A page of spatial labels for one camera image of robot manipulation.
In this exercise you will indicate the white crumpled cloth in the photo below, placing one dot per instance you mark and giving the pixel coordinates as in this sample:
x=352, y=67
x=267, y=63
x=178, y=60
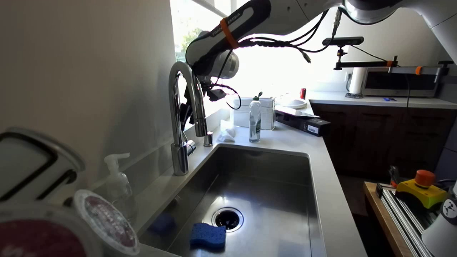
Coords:
x=231, y=134

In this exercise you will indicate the clear pump soap dispenser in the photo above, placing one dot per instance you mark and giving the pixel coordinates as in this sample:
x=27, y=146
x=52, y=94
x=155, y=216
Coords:
x=119, y=187

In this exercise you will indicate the white paper towel roll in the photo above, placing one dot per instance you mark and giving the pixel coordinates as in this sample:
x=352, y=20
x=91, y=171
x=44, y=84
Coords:
x=356, y=80

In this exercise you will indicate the red and white tub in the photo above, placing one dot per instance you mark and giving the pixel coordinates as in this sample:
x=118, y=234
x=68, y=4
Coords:
x=44, y=235

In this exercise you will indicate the stainless steel sink basin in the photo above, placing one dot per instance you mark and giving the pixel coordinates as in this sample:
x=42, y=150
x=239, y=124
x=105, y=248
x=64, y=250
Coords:
x=267, y=190

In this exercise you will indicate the dark wooden cabinet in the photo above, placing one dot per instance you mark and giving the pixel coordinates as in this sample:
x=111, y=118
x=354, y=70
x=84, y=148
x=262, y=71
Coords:
x=381, y=137

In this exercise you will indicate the sink drain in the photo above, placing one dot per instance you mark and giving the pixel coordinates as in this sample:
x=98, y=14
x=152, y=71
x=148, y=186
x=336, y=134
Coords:
x=228, y=218

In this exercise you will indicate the white bowl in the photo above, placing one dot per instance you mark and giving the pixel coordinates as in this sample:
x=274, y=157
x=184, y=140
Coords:
x=296, y=103

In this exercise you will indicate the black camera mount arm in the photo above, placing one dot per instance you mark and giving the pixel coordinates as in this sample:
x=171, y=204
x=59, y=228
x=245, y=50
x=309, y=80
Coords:
x=362, y=63

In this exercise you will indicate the wooden cart top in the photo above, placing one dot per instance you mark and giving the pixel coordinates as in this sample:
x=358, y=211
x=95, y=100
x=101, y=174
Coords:
x=381, y=214

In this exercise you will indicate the silver toaster oven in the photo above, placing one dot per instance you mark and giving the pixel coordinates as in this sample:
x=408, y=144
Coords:
x=401, y=83

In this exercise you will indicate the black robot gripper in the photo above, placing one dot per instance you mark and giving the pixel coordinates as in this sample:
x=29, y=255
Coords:
x=187, y=116

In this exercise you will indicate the chrome gooseneck faucet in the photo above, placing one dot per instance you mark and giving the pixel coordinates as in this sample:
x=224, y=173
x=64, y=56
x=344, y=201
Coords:
x=177, y=118

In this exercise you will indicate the small chrome counter button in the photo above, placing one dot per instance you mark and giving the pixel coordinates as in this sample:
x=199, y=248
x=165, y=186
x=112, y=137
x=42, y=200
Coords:
x=208, y=138

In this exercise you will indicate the blue sponge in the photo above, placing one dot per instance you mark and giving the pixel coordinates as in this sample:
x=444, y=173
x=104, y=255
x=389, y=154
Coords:
x=208, y=235

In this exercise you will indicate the round white lid red label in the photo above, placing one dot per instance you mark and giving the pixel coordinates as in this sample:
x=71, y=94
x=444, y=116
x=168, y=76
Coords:
x=108, y=221

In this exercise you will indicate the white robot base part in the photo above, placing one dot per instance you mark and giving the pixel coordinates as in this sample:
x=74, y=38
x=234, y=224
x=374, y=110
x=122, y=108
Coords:
x=444, y=228

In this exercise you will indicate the yellow emergency stop button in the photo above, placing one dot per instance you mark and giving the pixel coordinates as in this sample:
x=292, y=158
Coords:
x=422, y=187

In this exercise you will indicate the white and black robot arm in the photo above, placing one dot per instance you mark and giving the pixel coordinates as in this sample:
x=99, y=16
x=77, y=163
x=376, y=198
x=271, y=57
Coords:
x=286, y=14

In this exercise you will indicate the black box with label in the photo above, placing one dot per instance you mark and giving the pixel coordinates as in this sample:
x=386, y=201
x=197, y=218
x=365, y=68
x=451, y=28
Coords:
x=318, y=127

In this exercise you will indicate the aluminium rail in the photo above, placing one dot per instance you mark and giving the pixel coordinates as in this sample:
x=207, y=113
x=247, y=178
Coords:
x=405, y=223

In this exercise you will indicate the small red cup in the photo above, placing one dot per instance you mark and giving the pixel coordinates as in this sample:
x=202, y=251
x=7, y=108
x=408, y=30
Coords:
x=304, y=93

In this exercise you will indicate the dark tray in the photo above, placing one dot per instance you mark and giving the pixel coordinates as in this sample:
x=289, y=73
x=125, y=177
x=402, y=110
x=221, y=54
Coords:
x=295, y=116

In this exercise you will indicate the black camera bar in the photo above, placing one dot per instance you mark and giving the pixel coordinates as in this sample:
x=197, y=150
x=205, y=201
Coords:
x=345, y=41

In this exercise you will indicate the white plastic container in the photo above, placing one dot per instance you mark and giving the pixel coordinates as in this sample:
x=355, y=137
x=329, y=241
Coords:
x=269, y=111

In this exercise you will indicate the clear dish soap bottle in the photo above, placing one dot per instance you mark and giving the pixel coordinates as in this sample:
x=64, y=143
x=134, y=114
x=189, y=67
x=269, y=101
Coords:
x=255, y=118

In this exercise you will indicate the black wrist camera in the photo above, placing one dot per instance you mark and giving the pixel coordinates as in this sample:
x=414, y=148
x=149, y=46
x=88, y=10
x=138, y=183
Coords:
x=217, y=93

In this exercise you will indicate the white appliance with black outline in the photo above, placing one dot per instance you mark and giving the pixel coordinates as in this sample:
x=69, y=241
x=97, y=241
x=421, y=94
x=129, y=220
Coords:
x=34, y=164

